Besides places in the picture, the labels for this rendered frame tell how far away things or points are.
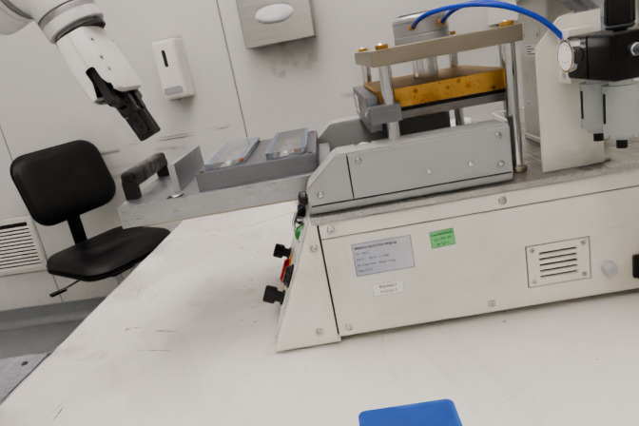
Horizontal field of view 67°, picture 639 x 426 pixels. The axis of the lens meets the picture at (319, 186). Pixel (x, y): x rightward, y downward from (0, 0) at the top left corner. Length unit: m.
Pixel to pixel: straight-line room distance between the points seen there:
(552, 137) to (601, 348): 0.25
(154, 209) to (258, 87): 1.66
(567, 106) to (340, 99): 1.69
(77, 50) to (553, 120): 0.62
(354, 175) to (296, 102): 1.71
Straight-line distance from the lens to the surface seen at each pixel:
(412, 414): 0.55
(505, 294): 0.67
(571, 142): 0.66
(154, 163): 0.80
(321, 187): 0.59
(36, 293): 3.08
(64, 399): 0.76
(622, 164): 0.67
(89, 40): 0.76
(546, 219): 0.65
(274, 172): 0.65
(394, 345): 0.65
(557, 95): 0.64
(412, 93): 0.64
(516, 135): 0.65
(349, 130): 0.85
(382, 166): 0.58
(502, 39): 0.63
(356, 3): 2.26
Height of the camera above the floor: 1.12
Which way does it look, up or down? 15 degrees down
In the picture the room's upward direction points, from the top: 11 degrees counter-clockwise
